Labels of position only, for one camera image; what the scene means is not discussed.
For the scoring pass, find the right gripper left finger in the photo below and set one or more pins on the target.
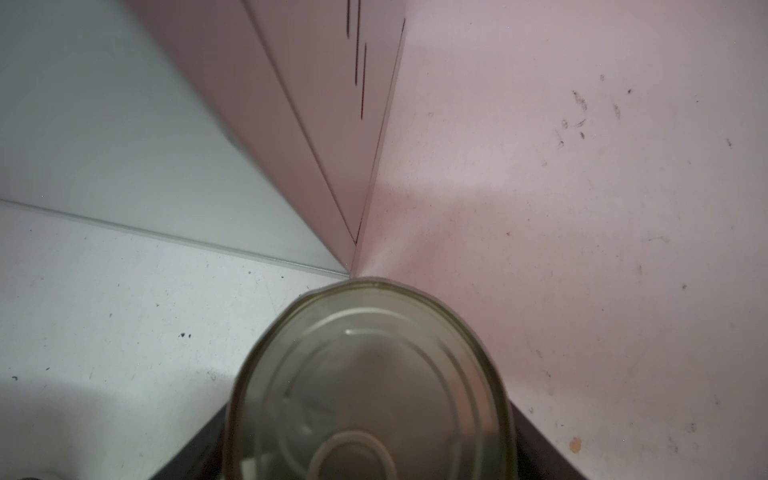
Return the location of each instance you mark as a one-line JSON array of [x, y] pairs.
[[202, 457]]

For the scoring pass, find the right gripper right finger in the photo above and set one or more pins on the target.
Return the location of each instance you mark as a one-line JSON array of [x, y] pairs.
[[538, 459]]

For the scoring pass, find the dark blue labelled can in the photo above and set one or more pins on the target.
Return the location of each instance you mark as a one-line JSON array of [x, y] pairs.
[[369, 379]]

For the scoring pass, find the grey metal cabinet box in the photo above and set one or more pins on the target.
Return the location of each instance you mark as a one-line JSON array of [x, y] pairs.
[[254, 126]]

